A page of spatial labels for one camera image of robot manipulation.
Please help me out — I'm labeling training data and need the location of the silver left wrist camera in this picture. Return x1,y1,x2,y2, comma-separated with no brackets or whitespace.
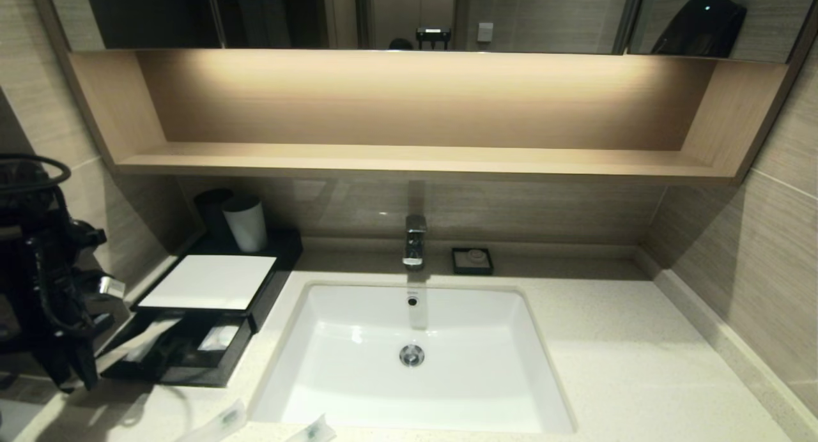
96,276,127,300

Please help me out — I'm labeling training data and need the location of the black amenity box drawer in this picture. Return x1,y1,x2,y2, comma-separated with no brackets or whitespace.
96,308,254,389

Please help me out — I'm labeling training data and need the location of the black amenity box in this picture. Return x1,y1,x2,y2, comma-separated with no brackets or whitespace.
131,230,305,334

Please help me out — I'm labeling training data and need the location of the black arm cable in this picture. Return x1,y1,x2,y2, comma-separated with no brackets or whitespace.
0,153,72,197

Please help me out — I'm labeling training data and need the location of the small clear toiletry packet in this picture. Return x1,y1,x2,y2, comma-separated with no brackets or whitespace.
182,399,249,442
284,413,337,442

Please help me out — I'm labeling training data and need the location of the white sink basin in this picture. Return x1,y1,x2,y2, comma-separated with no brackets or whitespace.
249,281,576,435

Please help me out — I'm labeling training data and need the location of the small white wrapped packet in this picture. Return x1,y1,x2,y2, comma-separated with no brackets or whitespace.
198,325,241,354

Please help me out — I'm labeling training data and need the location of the glossy black dome object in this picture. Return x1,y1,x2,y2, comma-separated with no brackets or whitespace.
651,0,747,58

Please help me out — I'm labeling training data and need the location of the black soap dish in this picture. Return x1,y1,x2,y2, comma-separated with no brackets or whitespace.
451,248,494,277

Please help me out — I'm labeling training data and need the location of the mirror cabinet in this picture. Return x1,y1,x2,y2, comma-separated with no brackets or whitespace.
32,0,818,63

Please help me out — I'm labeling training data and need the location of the grey plastic cup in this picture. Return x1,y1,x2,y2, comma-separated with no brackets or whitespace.
221,195,268,254

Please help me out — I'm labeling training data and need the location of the black cylindrical cup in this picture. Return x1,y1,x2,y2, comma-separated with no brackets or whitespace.
194,188,234,243

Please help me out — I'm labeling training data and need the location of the light wooden wall shelf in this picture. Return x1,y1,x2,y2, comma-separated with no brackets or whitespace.
69,49,788,186

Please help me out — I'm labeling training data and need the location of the long clear toothbrush packet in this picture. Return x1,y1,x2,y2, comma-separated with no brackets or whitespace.
96,317,185,374

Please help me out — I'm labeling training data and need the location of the chrome faucet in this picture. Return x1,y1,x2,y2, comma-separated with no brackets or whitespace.
402,215,428,269

